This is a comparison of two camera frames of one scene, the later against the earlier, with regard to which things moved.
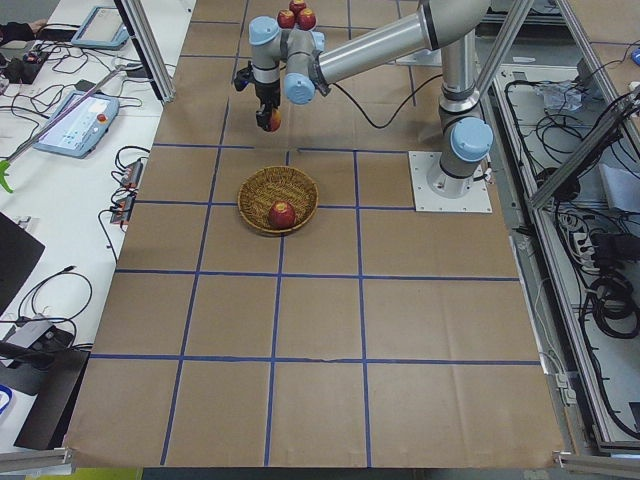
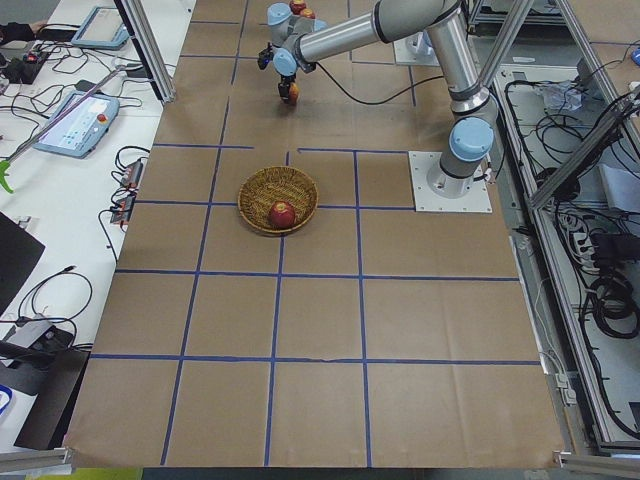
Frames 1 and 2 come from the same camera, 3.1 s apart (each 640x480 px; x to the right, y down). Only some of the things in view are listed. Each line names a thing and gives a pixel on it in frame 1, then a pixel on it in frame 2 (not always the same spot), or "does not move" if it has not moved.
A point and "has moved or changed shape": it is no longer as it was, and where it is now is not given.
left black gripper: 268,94 → 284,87
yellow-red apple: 274,120 has moved or changed shape
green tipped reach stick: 4,166 does not move
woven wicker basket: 267,186 does not move
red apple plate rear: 297,6 does not move
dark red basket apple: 281,215 does not move
